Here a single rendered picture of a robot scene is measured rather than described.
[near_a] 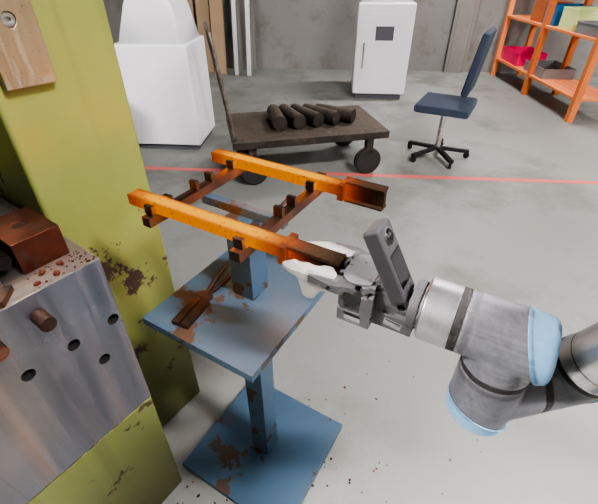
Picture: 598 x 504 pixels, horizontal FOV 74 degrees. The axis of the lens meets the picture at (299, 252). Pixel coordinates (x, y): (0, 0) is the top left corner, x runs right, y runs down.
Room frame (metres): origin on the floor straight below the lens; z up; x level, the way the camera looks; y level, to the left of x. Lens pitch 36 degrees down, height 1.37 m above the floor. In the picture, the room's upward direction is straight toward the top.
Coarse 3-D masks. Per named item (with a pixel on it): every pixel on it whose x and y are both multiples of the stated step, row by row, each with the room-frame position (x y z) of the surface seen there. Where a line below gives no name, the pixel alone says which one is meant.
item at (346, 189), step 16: (224, 160) 0.87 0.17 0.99; (240, 160) 0.84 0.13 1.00; (256, 160) 0.84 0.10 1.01; (272, 176) 0.80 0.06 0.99; (288, 176) 0.78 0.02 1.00; (304, 176) 0.76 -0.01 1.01; (320, 176) 0.76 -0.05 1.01; (336, 192) 0.72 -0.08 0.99; (352, 192) 0.71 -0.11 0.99; (368, 192) 0.69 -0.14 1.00; (384, 192) 0.67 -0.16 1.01
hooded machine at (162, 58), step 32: (128, 0) 3.45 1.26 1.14; (160, 0) 3.43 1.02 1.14; (128, 32) 3.45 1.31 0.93; (160, 32) 3.43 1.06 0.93; (192, 32) 3.73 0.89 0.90; (128, 64) 3.42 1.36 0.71; (160, 64) 3.40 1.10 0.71; (192, 64) 3.48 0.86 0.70; (128, 96) 3.42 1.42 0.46; (160, 96) 3.40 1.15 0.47; (192, 96) 3.39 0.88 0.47; (160, 128) 3.41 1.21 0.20; (192, 128) 3.39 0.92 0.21
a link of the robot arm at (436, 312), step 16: (432, 288) 0.39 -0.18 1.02; (448, 288) 0.39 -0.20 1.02; (464, 288) 0.39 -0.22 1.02; (432, 304) 0.37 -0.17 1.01; (448, 304) 0.37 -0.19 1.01; (416, 320) 0.38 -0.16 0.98; (432, 320) 0.36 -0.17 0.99; (448, 320) 0.35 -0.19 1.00; (416, 336) 0.37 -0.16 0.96; (432, 336) 0.35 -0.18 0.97
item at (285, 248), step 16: (144, 192) 0.69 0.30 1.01; (160, 208) 0.64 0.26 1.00; (176, 208) 0.63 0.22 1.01; (192, 208) 0.63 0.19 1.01; (192, 224) 0.60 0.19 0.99; (208, 224) 0.58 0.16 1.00; (224, 224) 0.57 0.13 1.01; (240, 224) 0.57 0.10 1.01; (256, 240) 0.53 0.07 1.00; (272, 240) 0.52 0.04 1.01; (288, 240) 0.52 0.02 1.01; (288, 256) 0.51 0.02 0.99; (304, 256) 0.50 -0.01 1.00; (320, 256) 0.48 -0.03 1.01; (336, 256) 0.48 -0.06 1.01; (336, 272) 0.47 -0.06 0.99
